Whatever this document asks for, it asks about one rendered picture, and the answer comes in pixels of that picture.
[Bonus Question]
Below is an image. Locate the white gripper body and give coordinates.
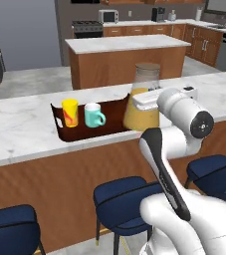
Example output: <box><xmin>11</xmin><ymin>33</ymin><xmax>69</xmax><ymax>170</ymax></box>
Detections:
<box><xmin>131</xmin><ymin>90</ymin><xmax>167</xmax><ymax>112</ymax></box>

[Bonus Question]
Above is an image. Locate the glass pitcher with orange juice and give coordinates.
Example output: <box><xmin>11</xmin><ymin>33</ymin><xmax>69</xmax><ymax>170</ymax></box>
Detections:
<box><xmin>122</xmin><ymin>63</ymin><xmax>162</xmax><ymax>132</ymax></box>

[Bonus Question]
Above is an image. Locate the dark brown tray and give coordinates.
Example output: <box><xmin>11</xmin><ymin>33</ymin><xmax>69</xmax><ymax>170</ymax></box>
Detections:
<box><xmin>50</xmin><ymin>94</ymin><xmax>134</xmax><ymax>143</ymax></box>

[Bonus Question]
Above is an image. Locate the teal mug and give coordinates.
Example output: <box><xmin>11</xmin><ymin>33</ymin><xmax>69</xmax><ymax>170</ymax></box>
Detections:
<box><xmin>84</xmin><ymin>103</ymin><xmax>108</xmax><ymax>129</ymax></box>

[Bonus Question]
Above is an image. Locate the yellow cup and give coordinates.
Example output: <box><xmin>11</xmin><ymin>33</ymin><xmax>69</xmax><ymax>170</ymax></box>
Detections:
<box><xmin>61</xmin><ymin>98</ymin><xmax>80</xmax><ymax>128</ymax></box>

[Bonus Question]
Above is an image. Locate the wooden dining counter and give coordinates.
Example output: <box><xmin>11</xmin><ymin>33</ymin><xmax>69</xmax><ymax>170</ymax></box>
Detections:
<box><xmin>0</xmin><ymin>118</ymin><xmax>226</xmax><ymax>255</ymax></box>

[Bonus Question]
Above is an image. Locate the wooden kitchen island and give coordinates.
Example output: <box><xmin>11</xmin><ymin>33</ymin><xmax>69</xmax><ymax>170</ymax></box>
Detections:
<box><xmin>64</xmin><ymin>34</ymin><xmax>192</xmax><ymax>91</ymax></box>

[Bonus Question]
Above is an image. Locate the wooden base cupboard run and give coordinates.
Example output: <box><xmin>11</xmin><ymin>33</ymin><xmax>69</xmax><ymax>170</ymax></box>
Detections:
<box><xmin>103</xmin><ymin>23</ymin><xmax>225</xmax><ymax>68</ymax></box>

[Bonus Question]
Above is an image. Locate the black coffee machine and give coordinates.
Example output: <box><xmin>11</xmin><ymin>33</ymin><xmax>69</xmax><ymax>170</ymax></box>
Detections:
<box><xmin>150</xmin><ymin>6</ymin><xmax>167</xmax><ymax>23</ymax></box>

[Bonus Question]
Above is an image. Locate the white microwave oven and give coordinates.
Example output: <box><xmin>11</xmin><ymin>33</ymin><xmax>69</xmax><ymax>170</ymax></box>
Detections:
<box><xmin>98</xmin><ymin>9</ymin><xmax>120</xmax><ymax>24</ymax></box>

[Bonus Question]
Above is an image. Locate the steel stove with oven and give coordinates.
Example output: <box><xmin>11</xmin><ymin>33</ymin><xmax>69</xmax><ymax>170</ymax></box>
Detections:
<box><xmin>72</xmin><ymin>20</ymin><xmax>105</xmax><ymax>40</ymax></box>

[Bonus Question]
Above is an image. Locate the navy blue stool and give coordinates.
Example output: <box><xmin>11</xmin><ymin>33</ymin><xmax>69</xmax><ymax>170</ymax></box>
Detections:
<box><xmin>0</xmin><ymin>203</ymin><xmax>47</xmax><ymax>255</ymax></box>
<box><xmin>93</xmin><ymin>175</ymin><xmax>165</xmax><ymax>255</ymax></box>
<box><xmin>183</xmin><ymin>153</ymin><xmax>226</xmax><ymax>212</ymax></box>

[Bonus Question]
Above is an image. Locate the white paper towel roll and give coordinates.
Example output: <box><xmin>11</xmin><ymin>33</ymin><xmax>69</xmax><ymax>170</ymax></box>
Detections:
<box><xmin>195</xmin><ymin>6</ymin><xmax>204</xmax><ymax>22</ymax></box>

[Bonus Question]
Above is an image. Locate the steel sink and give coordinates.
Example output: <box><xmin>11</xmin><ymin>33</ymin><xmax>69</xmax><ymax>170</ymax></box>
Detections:
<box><xmin>209</xmin><ymin>22</ymin><xmax>226</xmax><ymax>30</ymax></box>

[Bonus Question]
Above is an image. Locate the black range hood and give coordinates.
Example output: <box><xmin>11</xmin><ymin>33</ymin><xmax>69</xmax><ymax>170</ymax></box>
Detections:
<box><xmin>70</xmin><ymin>0</ymin><xmax>102</xmax><ymax>5</ymax></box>

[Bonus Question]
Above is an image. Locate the wooden wall cupboard run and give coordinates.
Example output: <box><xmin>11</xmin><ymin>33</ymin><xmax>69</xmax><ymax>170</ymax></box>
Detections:
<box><xmin>100</xmin><ymin>0</ymin><xmax>206</xmax><ymax>6</ymax></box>

